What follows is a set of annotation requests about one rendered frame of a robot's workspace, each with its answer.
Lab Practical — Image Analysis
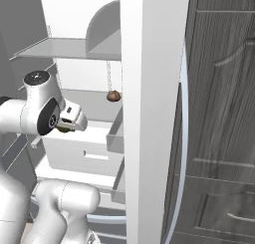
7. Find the dark wood cupboard door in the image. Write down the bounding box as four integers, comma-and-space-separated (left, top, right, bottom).
167, 0, 255, 182

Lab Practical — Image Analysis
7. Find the curved pale fridge door handle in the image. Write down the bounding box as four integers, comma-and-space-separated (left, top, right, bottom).
163, 41, 190, 244

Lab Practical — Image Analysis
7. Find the grey glass fridge shelf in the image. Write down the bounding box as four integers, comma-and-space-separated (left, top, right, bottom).
9, 28, 123, 62

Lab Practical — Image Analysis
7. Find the white fridge door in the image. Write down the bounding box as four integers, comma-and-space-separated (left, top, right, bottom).
120, 0, 191, 244

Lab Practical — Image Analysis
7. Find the grey door bin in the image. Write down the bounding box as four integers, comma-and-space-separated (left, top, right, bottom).
111, 157, 127, 205
106, 105, 126, 154

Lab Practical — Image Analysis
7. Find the curved grey drawer handle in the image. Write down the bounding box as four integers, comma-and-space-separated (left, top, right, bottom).
226, 211, 255, 223

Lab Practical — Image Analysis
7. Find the grey curved shelf divider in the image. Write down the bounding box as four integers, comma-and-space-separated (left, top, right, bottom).
85, 0, 122, 55

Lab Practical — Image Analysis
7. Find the brown kiwi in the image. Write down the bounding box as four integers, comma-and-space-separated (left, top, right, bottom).
106, 90, 123, 103

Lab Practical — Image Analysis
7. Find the dark wood drawer front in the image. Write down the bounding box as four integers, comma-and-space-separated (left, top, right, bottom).
162, 174, 255, 244

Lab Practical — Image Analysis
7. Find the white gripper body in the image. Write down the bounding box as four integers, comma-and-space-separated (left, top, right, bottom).
59, 110, 90, 132

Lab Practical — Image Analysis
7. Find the white fridge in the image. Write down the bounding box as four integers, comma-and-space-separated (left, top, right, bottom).
0, 0, 128, 244

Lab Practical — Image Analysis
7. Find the curved grey cupboard handle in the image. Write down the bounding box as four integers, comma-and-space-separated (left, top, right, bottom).
213, 38, 255, 69

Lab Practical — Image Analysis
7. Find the white fridge drawer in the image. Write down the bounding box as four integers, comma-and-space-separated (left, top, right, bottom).
41, 120, 126, 178

